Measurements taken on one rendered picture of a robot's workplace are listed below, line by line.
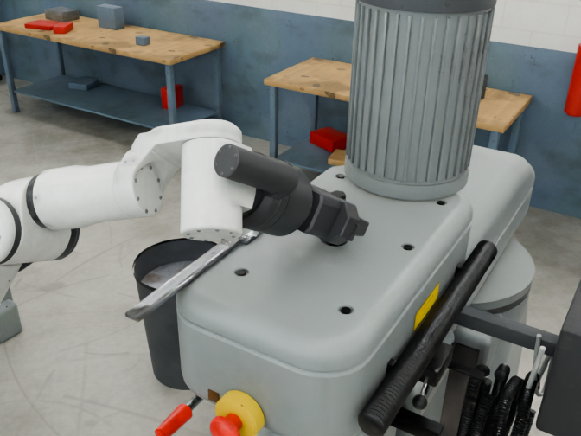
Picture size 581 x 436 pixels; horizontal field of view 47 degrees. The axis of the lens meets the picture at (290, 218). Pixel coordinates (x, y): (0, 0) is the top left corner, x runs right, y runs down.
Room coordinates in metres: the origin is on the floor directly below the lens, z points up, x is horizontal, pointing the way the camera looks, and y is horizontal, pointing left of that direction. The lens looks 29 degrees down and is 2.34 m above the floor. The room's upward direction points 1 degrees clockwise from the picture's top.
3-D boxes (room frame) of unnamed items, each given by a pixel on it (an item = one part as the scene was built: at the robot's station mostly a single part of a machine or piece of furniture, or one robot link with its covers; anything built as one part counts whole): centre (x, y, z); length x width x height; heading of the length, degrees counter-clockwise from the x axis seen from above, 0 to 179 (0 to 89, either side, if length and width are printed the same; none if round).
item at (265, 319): (0.79, -0.07, 1.81); 0.47 x 0.26 x 0.16; 150
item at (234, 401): (0.58, 0.06, 1.76); 0.06 x 0.02 x 0.06; 60
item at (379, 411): (0.73, -0.20, 1.79); 0.45 x 0.04 x 0.04; 150
